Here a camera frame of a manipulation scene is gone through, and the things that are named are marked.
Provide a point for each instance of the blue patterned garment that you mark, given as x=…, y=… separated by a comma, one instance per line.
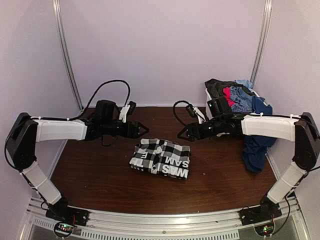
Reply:
x=242, y=100

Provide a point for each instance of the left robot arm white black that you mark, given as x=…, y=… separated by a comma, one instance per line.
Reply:
x=28, y=130

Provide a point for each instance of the right aluminium corner post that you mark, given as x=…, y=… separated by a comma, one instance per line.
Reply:
x=264, y=31

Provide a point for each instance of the white plastic laundry bin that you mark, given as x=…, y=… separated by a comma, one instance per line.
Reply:
x=219, y=106

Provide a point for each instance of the dark grey garment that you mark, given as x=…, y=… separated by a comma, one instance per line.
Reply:
x=215, y=87

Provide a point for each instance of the black white plaid shirt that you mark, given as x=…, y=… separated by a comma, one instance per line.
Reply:
x=162, y=157

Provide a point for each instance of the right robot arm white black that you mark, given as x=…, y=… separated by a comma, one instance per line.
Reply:
x=299, y=129

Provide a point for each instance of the aluminium corner post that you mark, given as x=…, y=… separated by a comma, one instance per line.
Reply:
x=264, y=31
x=65, y=53

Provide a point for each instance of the light blue garment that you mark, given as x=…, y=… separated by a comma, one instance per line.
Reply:
x=246, y=83

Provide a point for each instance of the red pink garment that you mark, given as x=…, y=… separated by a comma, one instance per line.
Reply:
x=227, y=94

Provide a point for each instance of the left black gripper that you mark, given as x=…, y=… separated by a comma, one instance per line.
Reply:
x=134, y=133

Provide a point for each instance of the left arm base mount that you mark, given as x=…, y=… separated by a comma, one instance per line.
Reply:
x=68, y=218

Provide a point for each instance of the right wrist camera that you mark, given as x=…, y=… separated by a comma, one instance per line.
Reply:
x=194, y=112

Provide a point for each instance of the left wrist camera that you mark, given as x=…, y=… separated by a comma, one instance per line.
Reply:
x=126, y=111

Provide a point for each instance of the aluminium front rail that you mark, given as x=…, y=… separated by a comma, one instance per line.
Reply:
x=106, y=225

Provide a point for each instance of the navy blue garment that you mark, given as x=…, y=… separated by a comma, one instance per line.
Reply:
x=256, y=147

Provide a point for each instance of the left aluminium corner post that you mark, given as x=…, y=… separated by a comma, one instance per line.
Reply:
x=65, y=53

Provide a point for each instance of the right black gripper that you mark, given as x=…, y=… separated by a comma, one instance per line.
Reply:
x=191, y=128

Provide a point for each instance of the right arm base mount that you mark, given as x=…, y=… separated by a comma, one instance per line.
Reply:
x=262, y=217

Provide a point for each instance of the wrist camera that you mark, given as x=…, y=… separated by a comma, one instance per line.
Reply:
x=194, y=112
x=126, y=111

